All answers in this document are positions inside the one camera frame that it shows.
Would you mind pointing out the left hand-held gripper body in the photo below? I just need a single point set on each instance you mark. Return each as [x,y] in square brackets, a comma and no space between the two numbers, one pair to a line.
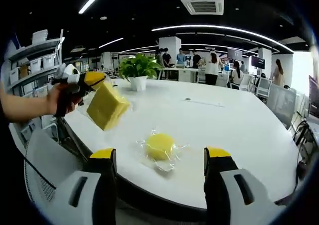
[72,72]

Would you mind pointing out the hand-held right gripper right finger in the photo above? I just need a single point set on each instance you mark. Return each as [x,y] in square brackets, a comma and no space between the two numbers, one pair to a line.
[219,190]

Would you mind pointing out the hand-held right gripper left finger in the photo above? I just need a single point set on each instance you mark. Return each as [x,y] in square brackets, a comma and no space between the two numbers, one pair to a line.
[102,185]

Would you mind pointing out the yellow rectangular silicone block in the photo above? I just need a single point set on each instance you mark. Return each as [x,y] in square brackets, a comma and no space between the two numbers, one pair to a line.
[108,107]

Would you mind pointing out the yellow round silicone block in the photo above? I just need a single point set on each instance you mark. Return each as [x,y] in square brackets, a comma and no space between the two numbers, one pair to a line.
[159,146]

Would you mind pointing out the person's left hand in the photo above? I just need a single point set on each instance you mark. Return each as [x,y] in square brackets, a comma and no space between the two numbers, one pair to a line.
[53,100]

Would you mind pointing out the white storage box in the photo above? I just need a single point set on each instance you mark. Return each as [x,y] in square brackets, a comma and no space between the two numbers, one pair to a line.
[35,65]
[14,75]
[48,61]

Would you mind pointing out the green plant in white pot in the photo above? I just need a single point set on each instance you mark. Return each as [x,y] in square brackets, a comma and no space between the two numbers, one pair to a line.
[138,82]

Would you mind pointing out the metal storage shelf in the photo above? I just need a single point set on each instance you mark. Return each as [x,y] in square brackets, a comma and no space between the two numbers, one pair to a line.
[32,49]

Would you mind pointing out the brown cardboard box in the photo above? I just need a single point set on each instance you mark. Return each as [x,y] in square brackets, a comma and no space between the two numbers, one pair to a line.
[24,71]

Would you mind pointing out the white mesh office chair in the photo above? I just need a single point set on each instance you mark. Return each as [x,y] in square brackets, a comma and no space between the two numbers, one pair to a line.
[42,155]

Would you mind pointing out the white office desk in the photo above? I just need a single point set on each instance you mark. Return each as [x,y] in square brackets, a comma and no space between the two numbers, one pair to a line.
[184,74]

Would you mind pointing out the grey mesh office chair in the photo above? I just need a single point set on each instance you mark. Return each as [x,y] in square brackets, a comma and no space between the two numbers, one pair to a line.
[282,105]

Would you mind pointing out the white ceiling air conditioner vent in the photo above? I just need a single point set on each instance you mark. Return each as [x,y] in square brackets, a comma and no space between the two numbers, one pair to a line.
[202,5]

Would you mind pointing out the hanging display screen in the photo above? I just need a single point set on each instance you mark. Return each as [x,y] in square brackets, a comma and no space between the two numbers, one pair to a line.
[234,53]
[258,61]

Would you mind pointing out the dark computer monitor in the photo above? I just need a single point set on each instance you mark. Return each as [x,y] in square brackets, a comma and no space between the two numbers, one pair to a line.
[314,95]

